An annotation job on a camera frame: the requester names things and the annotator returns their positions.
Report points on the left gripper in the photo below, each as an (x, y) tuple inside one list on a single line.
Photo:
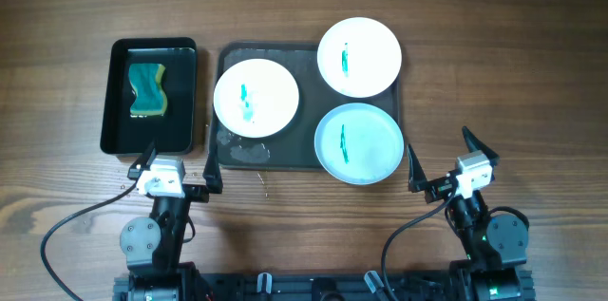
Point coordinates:
[(197, 192)]

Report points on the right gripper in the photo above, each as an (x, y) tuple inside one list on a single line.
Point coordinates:
[(418, 179)]

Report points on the white plate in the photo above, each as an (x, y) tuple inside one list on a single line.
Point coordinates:
[(359, 57), (256, 98), (359, 143)]

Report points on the green yellow sponge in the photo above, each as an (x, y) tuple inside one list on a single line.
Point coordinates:
[(146, 83)]

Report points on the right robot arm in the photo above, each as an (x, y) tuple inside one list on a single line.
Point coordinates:
[(494, 240)]

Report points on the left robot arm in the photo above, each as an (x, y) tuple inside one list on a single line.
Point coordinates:
[(152, 244)]

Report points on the dark brown serving tray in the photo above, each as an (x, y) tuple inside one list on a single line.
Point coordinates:
[(292, 148)]

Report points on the black water tub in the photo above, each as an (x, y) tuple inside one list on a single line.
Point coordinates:
[(125, 135)]

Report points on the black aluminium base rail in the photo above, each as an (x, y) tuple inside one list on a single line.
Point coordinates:
[(421, 285)]

